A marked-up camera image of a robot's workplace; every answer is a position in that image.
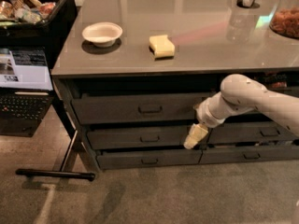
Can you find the snack packages in bin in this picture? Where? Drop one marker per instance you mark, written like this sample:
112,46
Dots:
24,11

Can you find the white paper bowl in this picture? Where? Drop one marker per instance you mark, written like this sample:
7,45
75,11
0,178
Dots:
102,34

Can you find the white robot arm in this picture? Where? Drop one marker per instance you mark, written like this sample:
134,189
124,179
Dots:
238,95

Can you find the black stand foot bar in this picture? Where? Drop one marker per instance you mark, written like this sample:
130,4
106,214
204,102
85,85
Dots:
60,174

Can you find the black plastic bin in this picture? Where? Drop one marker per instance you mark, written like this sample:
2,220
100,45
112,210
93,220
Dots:
48,35

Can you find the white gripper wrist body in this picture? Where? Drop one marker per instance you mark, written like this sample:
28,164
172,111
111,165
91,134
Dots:
206,115

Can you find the grey top drawer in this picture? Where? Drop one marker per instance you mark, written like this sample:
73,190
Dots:
137,108

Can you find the clear jar with snacks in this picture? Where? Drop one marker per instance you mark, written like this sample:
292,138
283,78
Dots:
285,20

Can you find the grey bottom left drawer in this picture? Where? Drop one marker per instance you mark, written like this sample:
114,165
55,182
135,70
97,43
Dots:
148,158

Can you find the yellow taped gripper finger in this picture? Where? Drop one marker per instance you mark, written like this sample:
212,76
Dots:
196,133

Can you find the grey middle left drawer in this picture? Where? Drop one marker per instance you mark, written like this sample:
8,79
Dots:
165,136

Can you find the grey drawer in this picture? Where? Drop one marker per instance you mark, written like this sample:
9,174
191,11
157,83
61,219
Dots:
249,132
148,158
137,108
249,154
165,136

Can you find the grey middle right drawer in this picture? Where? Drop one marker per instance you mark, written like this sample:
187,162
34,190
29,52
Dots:
249,132

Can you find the open black laptop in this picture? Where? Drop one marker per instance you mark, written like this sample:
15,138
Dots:
26,91

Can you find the grey counter cabinet frame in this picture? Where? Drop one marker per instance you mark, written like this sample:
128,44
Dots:
132,71

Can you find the grey bottom right drawer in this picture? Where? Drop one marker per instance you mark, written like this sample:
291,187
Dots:
249,154

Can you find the yellow sponge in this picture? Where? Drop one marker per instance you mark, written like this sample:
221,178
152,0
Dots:
161,46

